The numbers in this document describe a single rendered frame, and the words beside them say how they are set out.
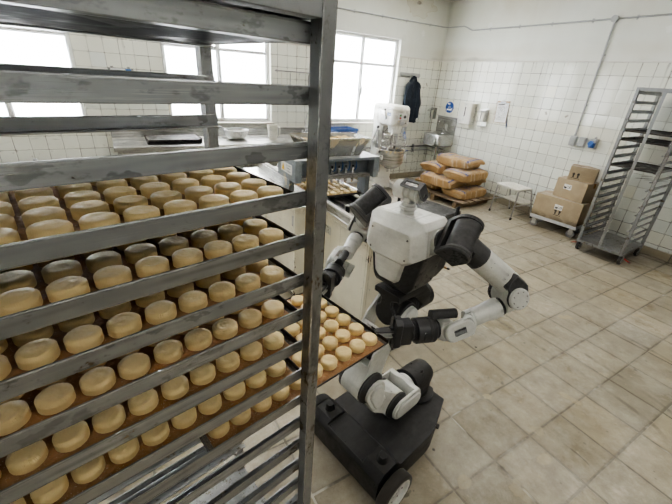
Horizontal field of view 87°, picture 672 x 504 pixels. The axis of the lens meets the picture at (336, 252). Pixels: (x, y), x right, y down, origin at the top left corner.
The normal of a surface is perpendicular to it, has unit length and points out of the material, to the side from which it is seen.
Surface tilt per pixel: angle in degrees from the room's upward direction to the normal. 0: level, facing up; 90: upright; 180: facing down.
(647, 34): 90
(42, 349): 0
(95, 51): 90
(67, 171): 90
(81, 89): 90
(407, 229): 46
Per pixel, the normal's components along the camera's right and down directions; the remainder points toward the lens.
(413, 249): -0.06, 0.36
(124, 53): 0.51, 0.40
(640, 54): -0.86, 0.18
